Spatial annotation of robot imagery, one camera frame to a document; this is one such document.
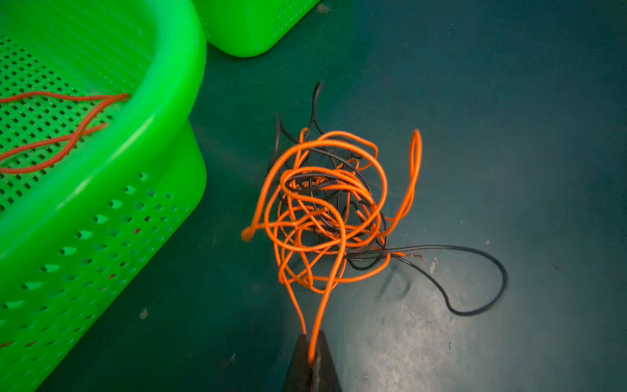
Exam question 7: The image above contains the orange cable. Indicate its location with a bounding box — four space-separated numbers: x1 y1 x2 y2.
241 128 423 366

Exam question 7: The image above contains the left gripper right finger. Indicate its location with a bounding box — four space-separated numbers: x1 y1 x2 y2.
312 331 342 392

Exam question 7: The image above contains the green plastic basket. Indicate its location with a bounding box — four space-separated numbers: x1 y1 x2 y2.
194 0 318 58
1 1 207 391

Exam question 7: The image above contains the right green plastic basket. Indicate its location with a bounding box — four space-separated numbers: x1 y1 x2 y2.
194 0 318 58

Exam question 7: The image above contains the middle green plastic basket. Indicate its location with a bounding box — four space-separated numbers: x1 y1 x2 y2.
1 1 207 391

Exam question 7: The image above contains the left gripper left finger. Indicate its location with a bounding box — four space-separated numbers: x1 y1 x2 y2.
282 335 313 392

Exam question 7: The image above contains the red cable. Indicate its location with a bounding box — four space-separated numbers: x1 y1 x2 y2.
0 90 132 176

